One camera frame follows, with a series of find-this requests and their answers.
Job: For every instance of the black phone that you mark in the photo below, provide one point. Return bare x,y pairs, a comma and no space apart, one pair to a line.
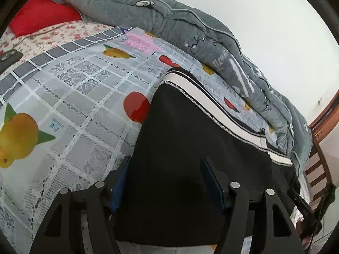
9,58

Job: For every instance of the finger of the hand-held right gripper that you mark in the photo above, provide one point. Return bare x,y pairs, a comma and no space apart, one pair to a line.
328,195
304,209

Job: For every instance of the red pillow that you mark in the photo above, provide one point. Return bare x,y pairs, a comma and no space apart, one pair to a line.
45,16

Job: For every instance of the grey flower-print quilt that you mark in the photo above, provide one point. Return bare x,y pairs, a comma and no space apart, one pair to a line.
172,18

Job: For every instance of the fruit-print plastic sheet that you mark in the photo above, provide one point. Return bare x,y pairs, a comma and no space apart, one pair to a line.
79,90

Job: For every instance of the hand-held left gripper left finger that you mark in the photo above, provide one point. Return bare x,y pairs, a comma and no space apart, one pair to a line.
119,187

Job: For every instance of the floral bed sheet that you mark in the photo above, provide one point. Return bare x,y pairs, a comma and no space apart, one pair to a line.
66,33

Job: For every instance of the black pants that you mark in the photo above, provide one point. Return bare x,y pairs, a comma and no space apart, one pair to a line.
172,137

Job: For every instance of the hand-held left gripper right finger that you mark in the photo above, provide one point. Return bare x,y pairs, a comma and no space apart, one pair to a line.
212,182

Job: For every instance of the wooden door frame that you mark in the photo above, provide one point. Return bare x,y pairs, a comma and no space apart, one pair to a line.
327,113

